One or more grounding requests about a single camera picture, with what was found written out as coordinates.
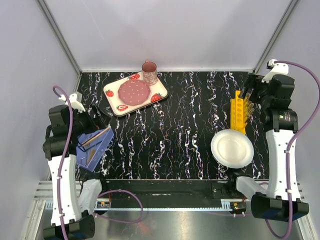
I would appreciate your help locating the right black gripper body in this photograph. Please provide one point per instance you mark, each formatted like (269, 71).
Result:
(259, 93)

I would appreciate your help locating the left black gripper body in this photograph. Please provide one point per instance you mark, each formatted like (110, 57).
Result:
(98, 121)

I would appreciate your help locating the wooden clothespin clamp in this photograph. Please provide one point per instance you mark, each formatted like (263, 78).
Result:
(94, 137)

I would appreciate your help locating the yellow test tube rack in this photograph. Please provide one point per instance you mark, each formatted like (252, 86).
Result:
(238, 117)

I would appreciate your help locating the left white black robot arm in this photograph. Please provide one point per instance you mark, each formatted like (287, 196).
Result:
(72, 214)

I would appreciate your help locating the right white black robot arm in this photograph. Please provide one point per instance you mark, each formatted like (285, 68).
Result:
(281, 200)

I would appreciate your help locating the blue plastic bin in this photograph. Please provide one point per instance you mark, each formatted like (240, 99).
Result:
(104, 140)

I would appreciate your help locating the pink dotted plate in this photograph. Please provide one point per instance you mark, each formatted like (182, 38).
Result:
(134, 92)

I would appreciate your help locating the white paper plate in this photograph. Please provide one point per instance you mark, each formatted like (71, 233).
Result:
(232, 149)

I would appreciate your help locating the pink floral mug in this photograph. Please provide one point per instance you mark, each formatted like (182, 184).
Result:
(149, 72)

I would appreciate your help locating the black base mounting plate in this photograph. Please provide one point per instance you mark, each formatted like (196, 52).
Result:
(205, 188)

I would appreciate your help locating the right controller box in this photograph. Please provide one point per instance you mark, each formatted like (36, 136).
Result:
(239, 206)

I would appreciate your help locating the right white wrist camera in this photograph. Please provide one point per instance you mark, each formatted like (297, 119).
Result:
(275, 69)

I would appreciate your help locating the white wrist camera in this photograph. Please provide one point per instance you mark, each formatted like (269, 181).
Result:
(275, 69)
(76, 101)

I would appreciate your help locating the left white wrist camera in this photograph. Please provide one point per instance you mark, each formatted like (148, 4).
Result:
(76, 101)

